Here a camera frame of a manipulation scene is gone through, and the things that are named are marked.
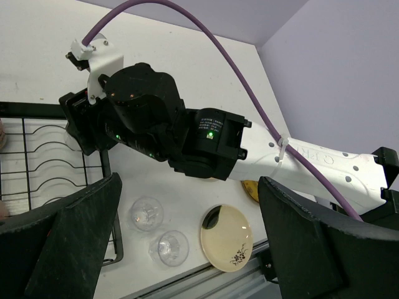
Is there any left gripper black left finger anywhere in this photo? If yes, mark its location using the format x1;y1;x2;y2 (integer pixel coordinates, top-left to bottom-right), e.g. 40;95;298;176
1;173;122;298

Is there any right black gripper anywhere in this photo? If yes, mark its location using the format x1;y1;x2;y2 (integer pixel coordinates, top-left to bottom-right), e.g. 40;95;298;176
59;88;115;156

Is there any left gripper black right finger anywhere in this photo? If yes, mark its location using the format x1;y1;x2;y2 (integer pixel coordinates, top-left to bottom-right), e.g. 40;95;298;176
258;177;398;298

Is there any patterned pink ceramic bowl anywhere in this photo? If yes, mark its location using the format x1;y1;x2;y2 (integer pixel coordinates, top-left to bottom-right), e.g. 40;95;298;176
0;120;7;149

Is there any cream plate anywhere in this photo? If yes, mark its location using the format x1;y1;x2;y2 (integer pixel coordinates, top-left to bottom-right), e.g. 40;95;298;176
200;204;253;272

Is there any clear glass cup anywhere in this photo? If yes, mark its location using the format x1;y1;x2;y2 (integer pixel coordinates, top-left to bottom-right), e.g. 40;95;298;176
127;196;164;232
148;230;190;267

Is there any clear glass cup front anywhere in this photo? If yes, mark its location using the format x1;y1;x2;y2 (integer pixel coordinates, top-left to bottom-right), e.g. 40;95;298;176
148;230;190;267

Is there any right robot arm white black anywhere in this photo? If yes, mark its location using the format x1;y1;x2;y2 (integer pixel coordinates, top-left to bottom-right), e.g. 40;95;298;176
59;63;398;226

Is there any black yellow ornate plate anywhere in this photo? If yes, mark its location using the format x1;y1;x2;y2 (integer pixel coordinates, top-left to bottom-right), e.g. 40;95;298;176
242;180;259;203

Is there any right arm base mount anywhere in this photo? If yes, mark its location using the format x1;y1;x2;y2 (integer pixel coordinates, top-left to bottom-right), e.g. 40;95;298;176
257;249;279;284

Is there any black wire dish rack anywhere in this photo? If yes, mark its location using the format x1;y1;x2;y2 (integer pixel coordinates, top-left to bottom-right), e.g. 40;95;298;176
0;101;124;265

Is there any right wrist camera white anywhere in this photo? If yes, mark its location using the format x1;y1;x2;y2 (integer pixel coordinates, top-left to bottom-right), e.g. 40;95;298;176
66;33;124;105

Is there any aluminium rail frame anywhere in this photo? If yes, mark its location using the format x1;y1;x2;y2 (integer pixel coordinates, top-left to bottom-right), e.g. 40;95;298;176
130;240;281;298

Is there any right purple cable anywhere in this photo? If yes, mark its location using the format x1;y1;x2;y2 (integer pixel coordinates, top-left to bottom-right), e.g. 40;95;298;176
81;0;364;222

